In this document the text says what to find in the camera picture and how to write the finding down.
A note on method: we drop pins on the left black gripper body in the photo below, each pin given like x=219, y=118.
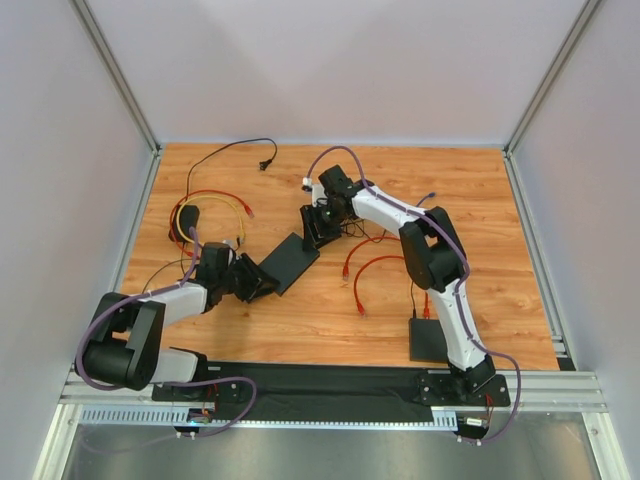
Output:
x=246, y=279

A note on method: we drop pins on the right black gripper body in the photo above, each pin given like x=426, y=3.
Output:
x=314, y=226

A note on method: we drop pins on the black network switch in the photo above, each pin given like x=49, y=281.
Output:
x=289, y=261
x=427, y=342

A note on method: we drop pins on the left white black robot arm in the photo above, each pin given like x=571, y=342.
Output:
x=122, y=346

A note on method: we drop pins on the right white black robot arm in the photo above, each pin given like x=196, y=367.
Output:
x=432, y=252

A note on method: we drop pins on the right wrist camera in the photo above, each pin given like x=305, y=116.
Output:
x=316, y=190

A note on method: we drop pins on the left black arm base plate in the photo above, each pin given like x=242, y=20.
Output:
x=229, y=392

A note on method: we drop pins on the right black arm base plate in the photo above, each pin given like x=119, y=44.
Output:
x=442, y=388

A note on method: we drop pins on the aluminium front rail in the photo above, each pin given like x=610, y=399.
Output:
x=552, y=391

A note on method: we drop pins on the left aluminium frame post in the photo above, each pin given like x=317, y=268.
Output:
x=97, y=37

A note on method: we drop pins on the aluminium frame post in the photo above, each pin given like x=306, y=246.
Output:
x=571, y=40
x=97, y=37

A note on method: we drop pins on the right aluminium frame post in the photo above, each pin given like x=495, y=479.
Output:
x=571, y=40

